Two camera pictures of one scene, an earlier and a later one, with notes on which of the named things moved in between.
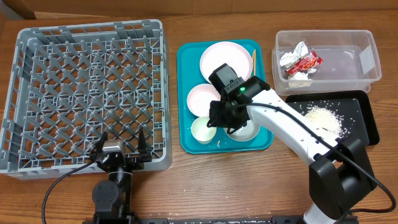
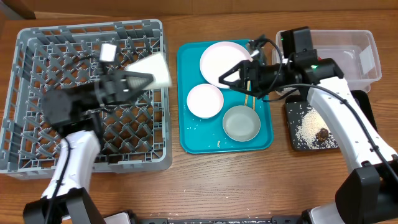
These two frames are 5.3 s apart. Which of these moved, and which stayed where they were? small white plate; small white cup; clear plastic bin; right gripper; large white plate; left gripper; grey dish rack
Moved: left gripper; right gripper; small white cup
Stayed: small white plate; grey dish rack; large white plate; clear plastic bin
